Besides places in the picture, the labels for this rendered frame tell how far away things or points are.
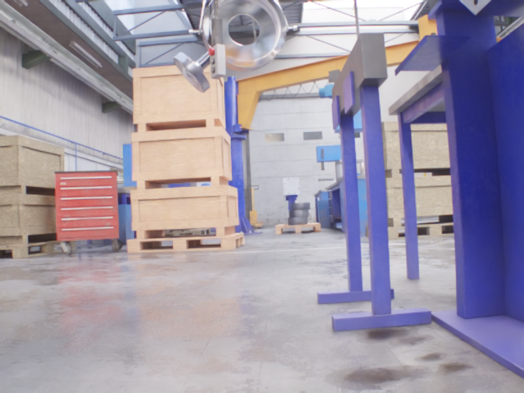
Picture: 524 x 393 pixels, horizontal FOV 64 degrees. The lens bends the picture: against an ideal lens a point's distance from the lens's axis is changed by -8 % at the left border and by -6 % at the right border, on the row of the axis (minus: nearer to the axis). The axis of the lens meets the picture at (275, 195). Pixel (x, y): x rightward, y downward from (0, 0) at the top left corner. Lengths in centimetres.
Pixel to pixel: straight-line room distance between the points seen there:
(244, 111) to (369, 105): 712
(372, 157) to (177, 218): 385
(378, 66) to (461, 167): 38
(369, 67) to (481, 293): 74
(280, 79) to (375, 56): 692
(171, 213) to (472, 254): 404
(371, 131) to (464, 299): 56
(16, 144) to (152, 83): 166
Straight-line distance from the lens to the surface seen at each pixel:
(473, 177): 140
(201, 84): 194
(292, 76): 814
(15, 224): 537
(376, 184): 137
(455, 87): 143
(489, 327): 133
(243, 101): 852
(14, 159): 544
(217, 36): 186
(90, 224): 545
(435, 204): 542
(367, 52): 136
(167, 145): 516
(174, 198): 505
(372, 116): 139
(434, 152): 551
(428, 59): 144
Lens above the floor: 36
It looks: 2 degrees up
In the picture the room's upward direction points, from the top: 3 degrees counter-clockwise
